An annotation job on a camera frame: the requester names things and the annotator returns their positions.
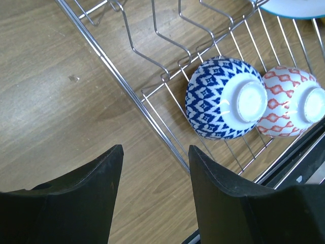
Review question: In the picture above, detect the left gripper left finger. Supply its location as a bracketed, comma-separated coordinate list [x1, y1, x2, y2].
[1, 144, 124, 243]

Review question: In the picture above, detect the blue patterned bowl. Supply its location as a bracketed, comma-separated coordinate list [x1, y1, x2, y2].
[256, 66, 324, 137]

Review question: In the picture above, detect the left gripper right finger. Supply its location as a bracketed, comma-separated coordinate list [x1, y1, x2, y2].
[188, 145, 325, 244]

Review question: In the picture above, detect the watermelon pattern plate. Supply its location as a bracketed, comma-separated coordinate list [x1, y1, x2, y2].
[261, 0, 325, 19]

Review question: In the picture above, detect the red patterned bowl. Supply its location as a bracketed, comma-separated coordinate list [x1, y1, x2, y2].
[185, 56, 268, 140]

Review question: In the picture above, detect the wire dish rack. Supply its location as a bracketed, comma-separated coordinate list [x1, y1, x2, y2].
[58, 1, 324, 187]

